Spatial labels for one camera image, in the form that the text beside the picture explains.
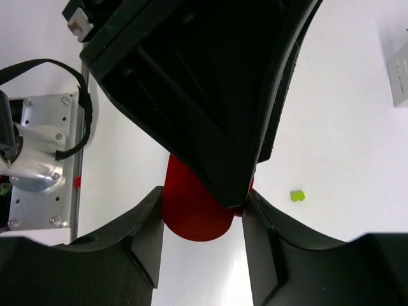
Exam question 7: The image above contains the red rounded lego brick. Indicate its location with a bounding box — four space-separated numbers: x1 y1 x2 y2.
162 154 245 242

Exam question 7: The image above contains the black base cable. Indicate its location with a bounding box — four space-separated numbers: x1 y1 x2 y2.
0 57 94 162

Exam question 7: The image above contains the tiny lime lego stud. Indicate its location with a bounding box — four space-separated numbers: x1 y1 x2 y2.
290 190 305 202

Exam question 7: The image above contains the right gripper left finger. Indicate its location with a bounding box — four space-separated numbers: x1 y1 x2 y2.
1 187 163 305

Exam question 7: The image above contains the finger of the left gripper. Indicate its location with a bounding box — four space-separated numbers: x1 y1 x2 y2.
80 1 321 207

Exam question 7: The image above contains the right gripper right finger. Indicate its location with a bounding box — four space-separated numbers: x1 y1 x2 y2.
242 191 407 305

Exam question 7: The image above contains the white slotted container far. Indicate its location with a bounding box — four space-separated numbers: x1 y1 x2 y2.
377 7 407 109

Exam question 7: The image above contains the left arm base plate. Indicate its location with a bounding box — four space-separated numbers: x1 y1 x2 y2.
4 93 83 231

